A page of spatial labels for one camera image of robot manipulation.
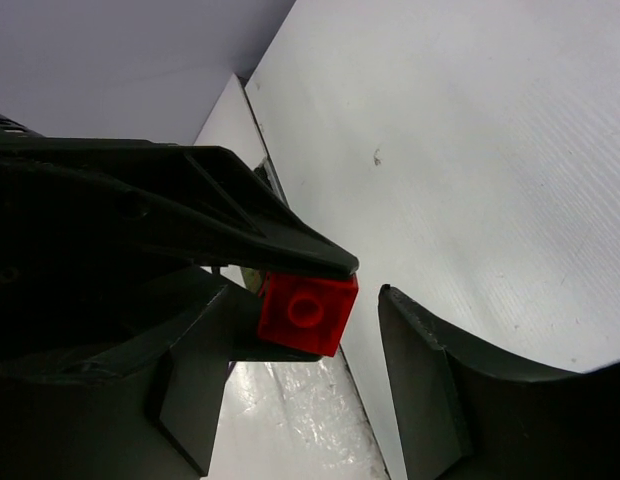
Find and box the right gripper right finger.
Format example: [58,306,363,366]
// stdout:
[378,285,620,479]

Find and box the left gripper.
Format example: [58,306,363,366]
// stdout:
[0,99,361,371]

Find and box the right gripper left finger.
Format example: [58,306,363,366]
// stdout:
[0,288,230,479]

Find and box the red small brick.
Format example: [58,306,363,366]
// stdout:
[257,273,359,357]

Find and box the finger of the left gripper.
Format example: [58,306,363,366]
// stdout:
[227,287,322,362]

